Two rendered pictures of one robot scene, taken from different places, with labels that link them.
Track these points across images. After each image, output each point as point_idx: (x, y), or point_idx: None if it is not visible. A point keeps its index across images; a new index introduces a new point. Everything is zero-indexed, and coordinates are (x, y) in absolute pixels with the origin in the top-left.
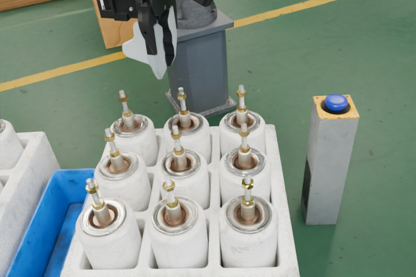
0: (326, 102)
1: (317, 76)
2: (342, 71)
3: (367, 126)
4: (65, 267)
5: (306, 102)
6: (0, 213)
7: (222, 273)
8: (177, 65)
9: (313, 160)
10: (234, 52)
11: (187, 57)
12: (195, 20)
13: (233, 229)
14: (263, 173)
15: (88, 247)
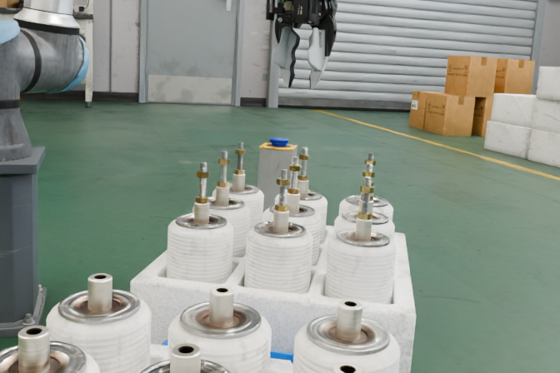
0: (280, 141)
1: (46, 243)
2: (56, 232)
3: (167, 245)
4: (391, 311)
5: (92, 258)
6: (284, 360)
7: (397, 251)
8: (15, 223)
9: None
10: None
11: (32, 202)
12: (28, 142)
13: (383, 205)
14: None
15: (392, 260)
